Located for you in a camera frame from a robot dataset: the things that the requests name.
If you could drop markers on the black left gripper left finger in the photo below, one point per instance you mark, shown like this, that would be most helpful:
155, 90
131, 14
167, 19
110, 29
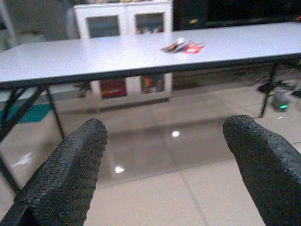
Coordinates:
68, 169

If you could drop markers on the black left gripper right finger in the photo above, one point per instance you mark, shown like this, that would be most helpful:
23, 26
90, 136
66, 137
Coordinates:
265, 164

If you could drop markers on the red snack wrapper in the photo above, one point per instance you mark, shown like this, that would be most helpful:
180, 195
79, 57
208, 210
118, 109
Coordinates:
191, 49

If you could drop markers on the grey device with green light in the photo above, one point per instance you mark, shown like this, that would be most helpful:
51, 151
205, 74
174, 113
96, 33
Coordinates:
278, 101

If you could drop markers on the teal floor mat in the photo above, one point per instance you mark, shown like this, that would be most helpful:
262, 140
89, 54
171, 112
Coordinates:
35, 113

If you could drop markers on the black round floor object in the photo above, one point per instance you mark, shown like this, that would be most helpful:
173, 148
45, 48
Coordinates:
265, 88

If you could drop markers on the white folding table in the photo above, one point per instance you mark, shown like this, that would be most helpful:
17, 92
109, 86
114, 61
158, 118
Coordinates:
94, 58

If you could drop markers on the white glass door cabinet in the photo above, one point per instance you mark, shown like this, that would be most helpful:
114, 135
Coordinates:
127, 26

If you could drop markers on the black low cabinet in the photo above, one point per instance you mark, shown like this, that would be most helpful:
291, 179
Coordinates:
235, 11

